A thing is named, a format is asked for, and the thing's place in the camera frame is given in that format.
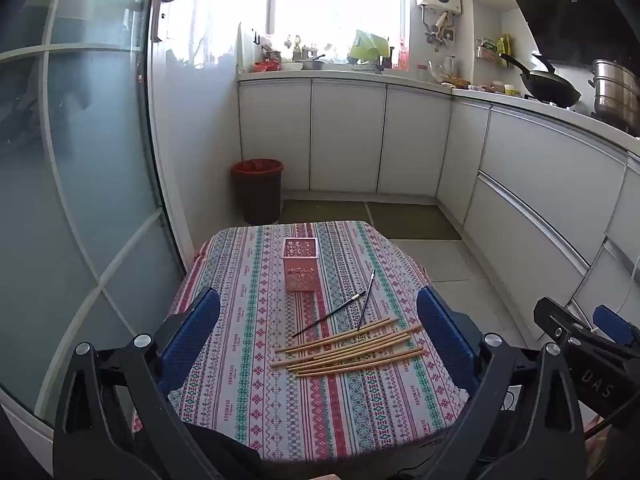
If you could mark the red bowl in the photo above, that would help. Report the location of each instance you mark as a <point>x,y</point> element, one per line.
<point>265,66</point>

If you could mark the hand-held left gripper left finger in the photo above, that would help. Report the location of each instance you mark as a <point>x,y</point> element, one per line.
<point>192,330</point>

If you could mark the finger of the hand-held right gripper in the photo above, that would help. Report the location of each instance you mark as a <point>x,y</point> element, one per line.
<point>557,322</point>
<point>612,324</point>

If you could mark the white kitchen base cabinets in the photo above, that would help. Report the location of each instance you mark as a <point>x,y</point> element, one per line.
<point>345,135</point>

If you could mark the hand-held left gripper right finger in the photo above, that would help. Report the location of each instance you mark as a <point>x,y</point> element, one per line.
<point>442,330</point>

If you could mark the wall rack with bottles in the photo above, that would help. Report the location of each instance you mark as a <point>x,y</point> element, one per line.
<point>492,50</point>

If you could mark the pile of wooden chopsticks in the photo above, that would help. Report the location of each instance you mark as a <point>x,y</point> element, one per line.
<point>350,357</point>

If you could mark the dark trash bin red liner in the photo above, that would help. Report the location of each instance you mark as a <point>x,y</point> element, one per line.
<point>257,195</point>

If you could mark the pink plastic basket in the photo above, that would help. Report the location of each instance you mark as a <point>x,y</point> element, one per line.
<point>300,275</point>

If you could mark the frosted glass sliding door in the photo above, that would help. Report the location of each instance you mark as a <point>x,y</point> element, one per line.
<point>75,185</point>

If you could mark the white kettle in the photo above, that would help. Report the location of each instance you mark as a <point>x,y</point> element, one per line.
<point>448,66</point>

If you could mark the black range hood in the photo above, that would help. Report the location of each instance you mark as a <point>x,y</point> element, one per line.
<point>575,5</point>

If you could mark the patterned tablecloth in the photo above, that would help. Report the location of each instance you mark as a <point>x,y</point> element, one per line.
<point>250,360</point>

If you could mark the metal saucepan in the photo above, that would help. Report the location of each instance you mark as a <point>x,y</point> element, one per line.
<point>312,64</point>

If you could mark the green plastic bag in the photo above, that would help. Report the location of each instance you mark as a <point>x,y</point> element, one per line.
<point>367,45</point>

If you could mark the black chopstick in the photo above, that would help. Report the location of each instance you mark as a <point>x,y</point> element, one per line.
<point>329,315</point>
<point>366,299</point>

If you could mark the black wok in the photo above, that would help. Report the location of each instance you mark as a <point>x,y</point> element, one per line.
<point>550,87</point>

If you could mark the bright kitchen window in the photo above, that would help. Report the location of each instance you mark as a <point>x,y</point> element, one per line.
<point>325,0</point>

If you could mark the steel steamer pot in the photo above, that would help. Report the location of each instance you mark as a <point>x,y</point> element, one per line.
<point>617,95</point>

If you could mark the brown floor mat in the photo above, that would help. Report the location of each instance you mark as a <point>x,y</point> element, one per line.
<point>325,212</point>
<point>415,220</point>

